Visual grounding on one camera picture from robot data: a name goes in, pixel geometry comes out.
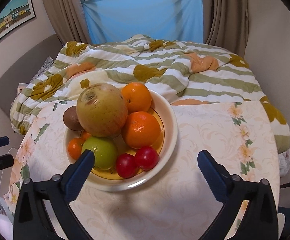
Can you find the small orange tangerine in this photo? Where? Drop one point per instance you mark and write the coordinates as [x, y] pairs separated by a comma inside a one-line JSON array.
[[74, 148]]

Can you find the white plastic bag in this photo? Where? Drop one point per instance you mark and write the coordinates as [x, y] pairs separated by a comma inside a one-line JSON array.
[[284, 163]]

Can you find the green apple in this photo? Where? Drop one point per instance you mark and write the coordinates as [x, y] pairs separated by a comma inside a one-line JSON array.
[[105, 152]]

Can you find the framed houses picture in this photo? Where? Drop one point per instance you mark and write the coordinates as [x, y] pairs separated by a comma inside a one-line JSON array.
[[14, 14]]

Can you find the grey bed headboard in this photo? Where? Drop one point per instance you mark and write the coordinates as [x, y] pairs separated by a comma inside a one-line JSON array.
[[25, 68]]

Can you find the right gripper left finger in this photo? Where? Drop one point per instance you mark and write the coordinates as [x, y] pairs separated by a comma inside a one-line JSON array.
[[31, 220]]

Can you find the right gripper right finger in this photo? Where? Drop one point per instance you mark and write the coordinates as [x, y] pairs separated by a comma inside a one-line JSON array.
[[260, 218]]

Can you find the cream duck-print bowl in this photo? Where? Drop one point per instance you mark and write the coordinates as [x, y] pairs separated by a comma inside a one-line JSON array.
[[109, 181]]

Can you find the blue window cloth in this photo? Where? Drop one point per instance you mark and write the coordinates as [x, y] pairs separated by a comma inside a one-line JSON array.
[[118, 20]]

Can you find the medium orange tangerine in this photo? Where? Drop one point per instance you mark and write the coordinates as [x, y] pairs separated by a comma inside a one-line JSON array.
[[137, 97]]

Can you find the striped floral quilt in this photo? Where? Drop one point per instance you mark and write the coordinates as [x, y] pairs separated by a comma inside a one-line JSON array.
[[182, 72]]

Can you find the brown kiwi fruit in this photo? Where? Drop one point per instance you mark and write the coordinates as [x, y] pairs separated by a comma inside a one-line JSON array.
[[70, 119]]

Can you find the floral cream tablecloth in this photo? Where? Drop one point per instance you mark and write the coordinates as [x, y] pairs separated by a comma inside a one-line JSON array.
[[177, 203]]

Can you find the left brown curtain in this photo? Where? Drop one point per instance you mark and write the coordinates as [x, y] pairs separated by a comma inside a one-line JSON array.
[[68, 20]]

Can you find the right brown curtain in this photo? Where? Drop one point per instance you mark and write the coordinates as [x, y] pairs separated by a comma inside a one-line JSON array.
[[226, 24]]

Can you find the red cherry tomato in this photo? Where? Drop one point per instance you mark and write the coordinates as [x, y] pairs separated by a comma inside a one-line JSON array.
[[126, 166], [146, 158]]

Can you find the brown curtain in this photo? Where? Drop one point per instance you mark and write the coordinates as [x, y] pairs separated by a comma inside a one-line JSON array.
[[68, 20], [226, 24]]

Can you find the large orange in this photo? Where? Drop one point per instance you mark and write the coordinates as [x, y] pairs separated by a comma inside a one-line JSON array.
[[140, 129]]

